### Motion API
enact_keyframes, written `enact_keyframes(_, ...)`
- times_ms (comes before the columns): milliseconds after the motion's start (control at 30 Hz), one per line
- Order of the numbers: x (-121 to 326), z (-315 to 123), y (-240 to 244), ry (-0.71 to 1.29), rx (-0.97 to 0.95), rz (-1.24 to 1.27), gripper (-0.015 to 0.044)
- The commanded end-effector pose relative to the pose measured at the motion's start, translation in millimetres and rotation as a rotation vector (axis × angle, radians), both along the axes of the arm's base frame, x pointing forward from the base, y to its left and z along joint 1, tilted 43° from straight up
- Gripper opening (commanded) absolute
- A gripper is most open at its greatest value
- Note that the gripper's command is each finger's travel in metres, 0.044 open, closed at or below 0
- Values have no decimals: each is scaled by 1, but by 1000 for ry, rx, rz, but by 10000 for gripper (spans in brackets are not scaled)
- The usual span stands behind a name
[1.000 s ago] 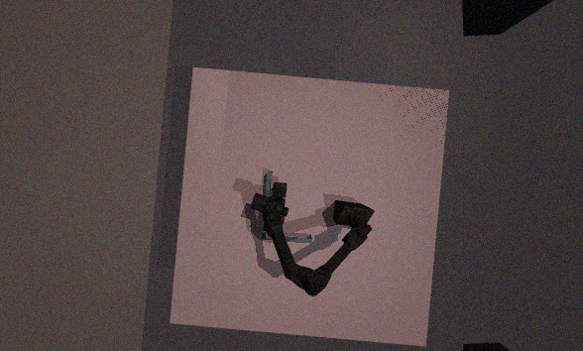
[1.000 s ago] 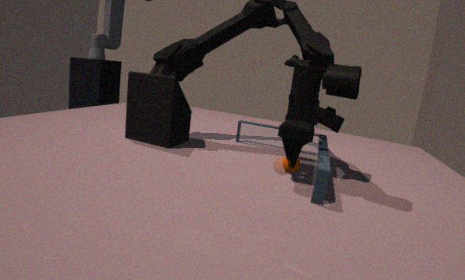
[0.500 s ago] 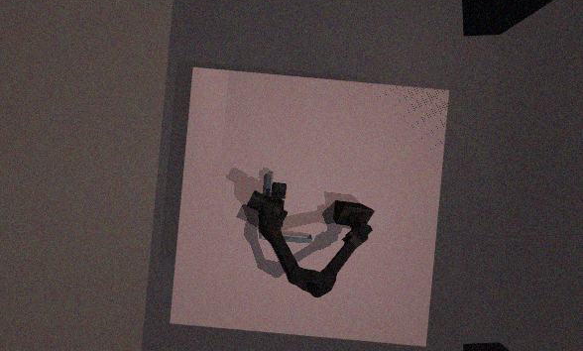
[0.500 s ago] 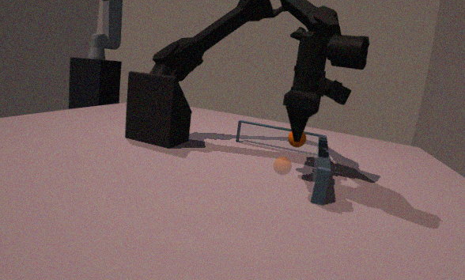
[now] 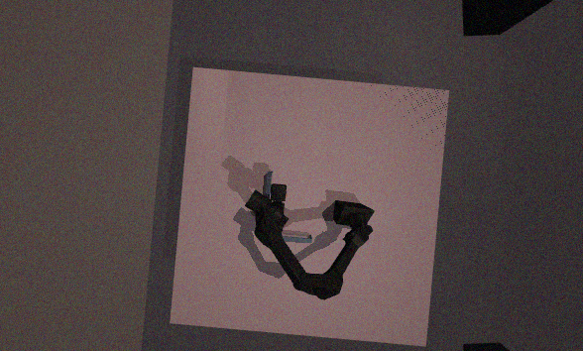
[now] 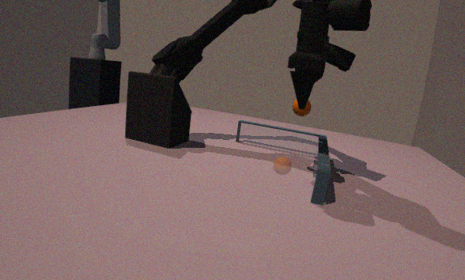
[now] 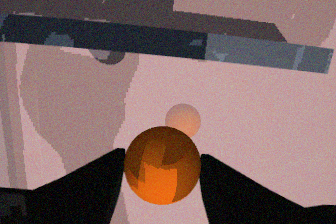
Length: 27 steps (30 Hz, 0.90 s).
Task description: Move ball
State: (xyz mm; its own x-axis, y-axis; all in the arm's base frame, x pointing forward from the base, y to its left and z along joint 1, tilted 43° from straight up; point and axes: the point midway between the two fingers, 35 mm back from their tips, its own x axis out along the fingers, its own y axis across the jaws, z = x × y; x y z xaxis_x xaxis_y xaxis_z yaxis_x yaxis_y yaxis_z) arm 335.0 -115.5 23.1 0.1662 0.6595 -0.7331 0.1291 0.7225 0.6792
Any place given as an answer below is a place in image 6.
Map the orange-brown ball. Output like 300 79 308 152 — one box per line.
293 100 311 116

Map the see-through orange ball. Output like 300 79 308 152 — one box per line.
274 157 292 175

